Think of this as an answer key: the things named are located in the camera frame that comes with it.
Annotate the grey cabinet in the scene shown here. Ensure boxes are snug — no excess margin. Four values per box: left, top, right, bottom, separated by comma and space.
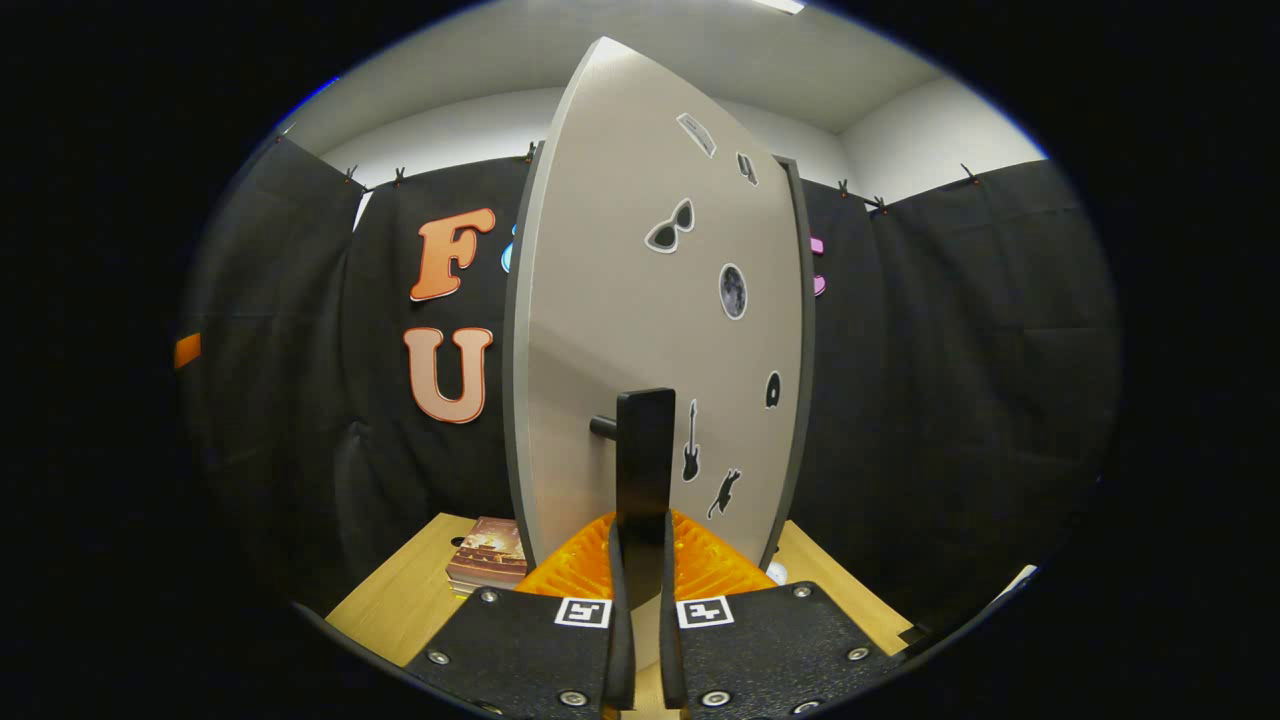
772, 153, 818, 573

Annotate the black backdrop cloth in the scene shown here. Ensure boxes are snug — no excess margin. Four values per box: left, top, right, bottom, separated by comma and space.
178, 135, 1121, 641

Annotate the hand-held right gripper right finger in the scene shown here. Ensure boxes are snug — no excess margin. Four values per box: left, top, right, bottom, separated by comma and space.
660, 510, 906, 720

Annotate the row of black cloth clips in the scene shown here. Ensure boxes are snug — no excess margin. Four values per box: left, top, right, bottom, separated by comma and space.
345, 140, 981, 216

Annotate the stack of books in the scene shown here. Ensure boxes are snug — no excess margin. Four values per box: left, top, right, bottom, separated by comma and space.
446, 516, 529, 599

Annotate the black door handle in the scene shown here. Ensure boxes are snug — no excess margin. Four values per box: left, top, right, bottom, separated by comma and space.
590, 388, 677, 611

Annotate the beige cabinet door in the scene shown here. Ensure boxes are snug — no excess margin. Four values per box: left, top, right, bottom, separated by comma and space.
503, 37, 807, 673

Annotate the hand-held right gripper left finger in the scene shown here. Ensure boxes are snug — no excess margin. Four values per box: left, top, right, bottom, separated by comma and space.
405, 510, 637, 720

